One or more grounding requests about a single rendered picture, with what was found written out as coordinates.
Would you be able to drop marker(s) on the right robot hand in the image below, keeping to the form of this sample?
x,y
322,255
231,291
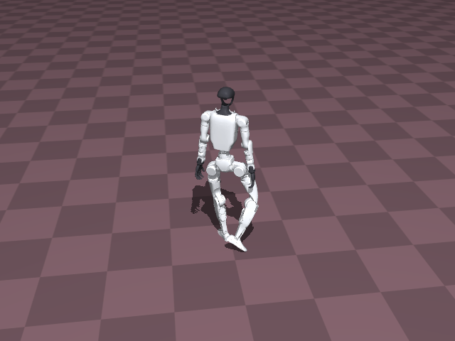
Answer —
x,y
252,171

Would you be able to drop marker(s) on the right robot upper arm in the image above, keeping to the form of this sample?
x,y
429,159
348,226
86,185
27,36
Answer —
x,y
243,123

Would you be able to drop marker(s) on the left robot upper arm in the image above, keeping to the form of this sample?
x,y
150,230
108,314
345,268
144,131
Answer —
x,y
204,126

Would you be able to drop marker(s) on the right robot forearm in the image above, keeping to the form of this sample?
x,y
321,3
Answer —
x,y
249,156

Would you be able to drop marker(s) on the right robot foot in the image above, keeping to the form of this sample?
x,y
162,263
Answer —
x,y
231,238

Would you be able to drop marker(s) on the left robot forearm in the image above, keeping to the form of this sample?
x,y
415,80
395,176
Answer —
x,y
202,150

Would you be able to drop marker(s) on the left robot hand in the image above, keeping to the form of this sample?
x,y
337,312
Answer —
x,y
198,169

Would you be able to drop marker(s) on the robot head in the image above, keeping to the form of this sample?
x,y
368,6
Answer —
x,y
225,93

